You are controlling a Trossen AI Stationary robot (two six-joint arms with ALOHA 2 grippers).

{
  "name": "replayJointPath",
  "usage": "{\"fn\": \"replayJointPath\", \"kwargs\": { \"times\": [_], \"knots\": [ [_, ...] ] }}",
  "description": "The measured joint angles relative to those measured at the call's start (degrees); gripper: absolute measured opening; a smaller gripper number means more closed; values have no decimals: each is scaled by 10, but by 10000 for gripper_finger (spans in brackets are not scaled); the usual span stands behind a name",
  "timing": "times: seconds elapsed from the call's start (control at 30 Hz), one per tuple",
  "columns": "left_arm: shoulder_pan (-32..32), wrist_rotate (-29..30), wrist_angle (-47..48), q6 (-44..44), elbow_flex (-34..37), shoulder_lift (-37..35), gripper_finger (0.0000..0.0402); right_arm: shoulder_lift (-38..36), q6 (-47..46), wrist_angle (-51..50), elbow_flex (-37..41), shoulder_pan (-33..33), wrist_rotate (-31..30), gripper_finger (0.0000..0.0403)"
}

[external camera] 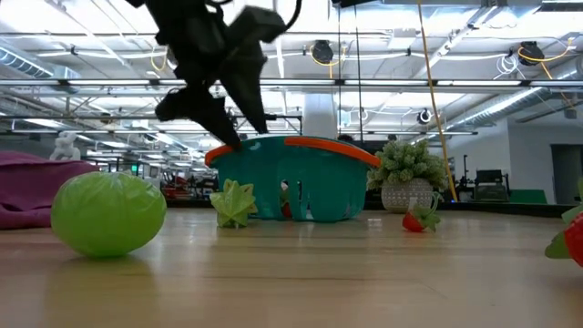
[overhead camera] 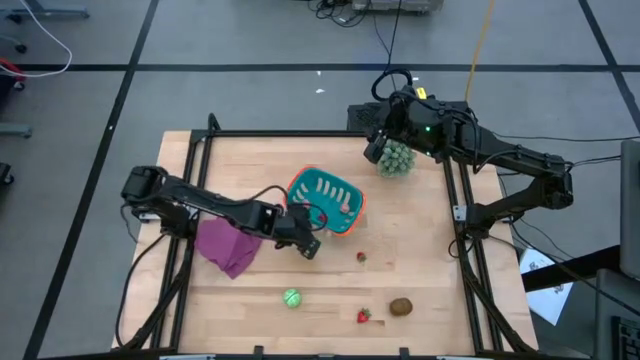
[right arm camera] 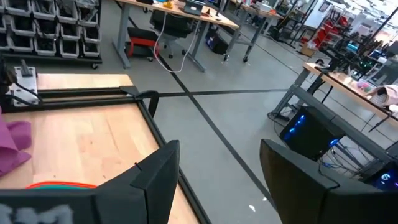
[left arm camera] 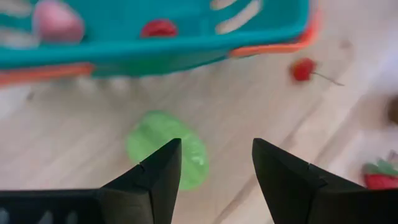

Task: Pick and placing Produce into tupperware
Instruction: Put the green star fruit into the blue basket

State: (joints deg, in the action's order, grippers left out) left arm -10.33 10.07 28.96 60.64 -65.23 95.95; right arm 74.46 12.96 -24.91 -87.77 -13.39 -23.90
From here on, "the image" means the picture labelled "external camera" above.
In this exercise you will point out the white robot figure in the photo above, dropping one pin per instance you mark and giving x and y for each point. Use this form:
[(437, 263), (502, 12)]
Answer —
[(65, 148)]

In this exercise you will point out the black monitor cart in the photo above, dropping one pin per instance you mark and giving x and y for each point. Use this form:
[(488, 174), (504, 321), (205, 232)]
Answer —
[(489, 177)]

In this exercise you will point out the black gantry frame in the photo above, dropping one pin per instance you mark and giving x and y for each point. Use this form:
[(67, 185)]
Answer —
[(287, 117)]

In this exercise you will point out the purple cloth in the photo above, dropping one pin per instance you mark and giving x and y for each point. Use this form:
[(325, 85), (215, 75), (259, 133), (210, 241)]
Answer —
[(32, 191)]

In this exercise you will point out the teal basket with orange rim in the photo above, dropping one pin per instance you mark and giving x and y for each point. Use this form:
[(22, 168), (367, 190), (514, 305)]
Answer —
[(328, 182)]

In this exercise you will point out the green mat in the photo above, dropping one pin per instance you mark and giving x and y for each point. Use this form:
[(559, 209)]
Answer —
[(528, 197)]

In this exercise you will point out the green plant in patterned pot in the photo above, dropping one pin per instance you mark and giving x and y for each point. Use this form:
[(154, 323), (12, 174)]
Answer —
[(405, 196)]

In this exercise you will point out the black aluminium table frame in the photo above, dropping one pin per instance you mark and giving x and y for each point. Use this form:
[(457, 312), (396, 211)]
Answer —
[(501, 209)]

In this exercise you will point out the round green toy fruit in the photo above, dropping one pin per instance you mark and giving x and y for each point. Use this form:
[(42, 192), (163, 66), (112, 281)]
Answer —
[(108, 214)]

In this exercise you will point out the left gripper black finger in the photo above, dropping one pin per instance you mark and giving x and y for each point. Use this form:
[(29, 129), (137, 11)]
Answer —
[(196, 107), (246, 86)]

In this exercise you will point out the person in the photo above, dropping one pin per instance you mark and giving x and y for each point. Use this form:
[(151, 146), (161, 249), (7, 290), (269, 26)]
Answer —
[(346, 137)]

